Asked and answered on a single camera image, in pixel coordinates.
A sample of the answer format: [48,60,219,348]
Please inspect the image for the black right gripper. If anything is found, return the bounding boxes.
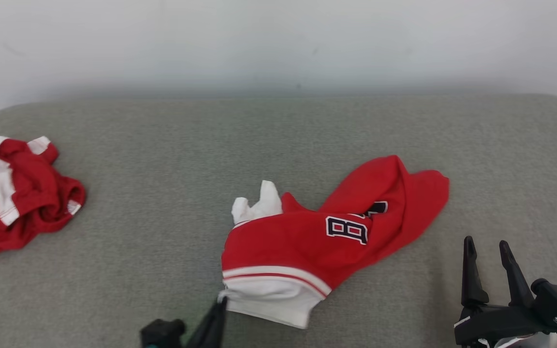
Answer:
[454,236,550,347]

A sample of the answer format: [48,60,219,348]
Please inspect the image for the red shirt with white sleeves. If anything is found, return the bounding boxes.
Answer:
[218,155,450,329]

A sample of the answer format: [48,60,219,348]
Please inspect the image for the red shorts with white stripe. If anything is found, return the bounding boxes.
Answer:
[0,136,86,265]

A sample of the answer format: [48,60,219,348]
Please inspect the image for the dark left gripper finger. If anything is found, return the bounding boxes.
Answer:
[187,296,229,348]

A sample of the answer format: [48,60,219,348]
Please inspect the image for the grey fabric sofa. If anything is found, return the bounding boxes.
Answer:
[0,94,557,348]

